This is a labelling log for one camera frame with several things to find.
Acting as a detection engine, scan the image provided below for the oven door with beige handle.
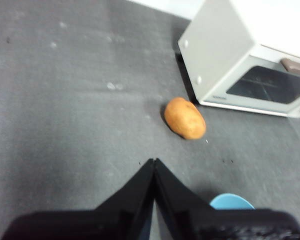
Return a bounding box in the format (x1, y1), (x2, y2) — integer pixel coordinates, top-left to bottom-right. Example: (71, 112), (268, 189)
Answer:
(202, 53), (300, 113)

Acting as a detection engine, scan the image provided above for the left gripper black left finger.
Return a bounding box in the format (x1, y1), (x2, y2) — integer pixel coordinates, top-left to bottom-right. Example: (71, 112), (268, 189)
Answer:
(1, 158), (156, 240)

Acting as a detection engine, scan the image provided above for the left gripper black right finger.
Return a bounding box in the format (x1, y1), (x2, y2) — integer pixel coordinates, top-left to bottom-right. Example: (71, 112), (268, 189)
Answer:
(153, 157), (300, 240)

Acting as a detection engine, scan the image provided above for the brown potato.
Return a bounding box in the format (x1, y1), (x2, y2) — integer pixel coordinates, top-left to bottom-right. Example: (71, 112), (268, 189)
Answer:
(164, 96), (207, 140)

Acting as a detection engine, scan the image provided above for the cream Toshiba toaster oven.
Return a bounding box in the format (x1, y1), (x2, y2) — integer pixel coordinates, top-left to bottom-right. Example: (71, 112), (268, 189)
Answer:
(177, 0), (300, 118)

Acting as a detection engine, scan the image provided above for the blue ribbed bowl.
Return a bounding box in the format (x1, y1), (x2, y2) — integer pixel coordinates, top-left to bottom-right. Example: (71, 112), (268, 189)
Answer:
(209, 192), (255, 210)

